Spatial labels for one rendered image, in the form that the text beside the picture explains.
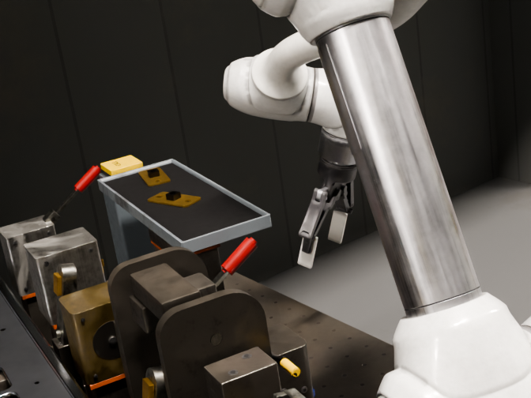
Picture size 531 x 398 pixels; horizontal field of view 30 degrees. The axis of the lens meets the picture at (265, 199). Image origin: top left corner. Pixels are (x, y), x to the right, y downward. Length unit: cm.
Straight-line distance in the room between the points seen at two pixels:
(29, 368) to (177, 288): 38
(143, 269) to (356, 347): 80
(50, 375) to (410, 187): 57
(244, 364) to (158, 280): 16
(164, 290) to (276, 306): 103
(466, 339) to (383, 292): 254
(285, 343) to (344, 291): 257
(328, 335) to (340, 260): 203
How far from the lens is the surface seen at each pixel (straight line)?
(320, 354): 197
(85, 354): 144
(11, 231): 185
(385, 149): 124
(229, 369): 111
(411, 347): 124
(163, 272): 121
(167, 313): 111
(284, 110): 181
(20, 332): 159
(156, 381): 117
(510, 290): 371
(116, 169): 174
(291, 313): 214
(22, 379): 145
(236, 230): 138
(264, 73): 177
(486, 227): 425
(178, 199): 152
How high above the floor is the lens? 167
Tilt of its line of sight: 20 degrees down
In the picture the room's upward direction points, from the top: 8 degrees counter-clockwise
